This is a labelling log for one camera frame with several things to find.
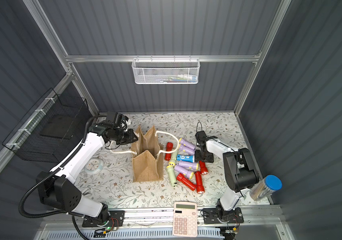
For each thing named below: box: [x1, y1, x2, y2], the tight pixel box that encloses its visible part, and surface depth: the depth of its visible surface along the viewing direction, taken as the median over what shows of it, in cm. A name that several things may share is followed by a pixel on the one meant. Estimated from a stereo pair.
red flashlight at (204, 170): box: [198, 160, 209, 175], surface depth 90 cm
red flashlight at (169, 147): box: [164, 142, 174, 161], surface depth 100 cm
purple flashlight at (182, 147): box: [178, 143, 195, 155], surface depth 98 cm
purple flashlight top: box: [179, 138, 196, 150], surface depth 101 cm
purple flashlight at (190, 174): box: [174, 165, 194, 180], surface depth 88 cm
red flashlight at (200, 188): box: [194, 171, 205, 194], surface depth 84 cm
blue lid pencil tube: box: [249, 175, 283, 201], surface depth 67 cm
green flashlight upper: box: [166, 150, 179, 168], surface depth 93 cm
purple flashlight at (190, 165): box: [178, 161, 199, 171], surface depth 91 cm
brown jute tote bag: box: [131, 125, 164, 183], surface depth 86 cm
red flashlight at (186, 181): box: [176, 173, 197, 191], surface depth 85 cm
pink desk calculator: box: [173, 201, 198, 238], surface depth 74 cm
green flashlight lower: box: [166, 161, 179, 187], surface depth 88 cm
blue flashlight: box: [176, 154, 195, 163], surface depth 93 cm
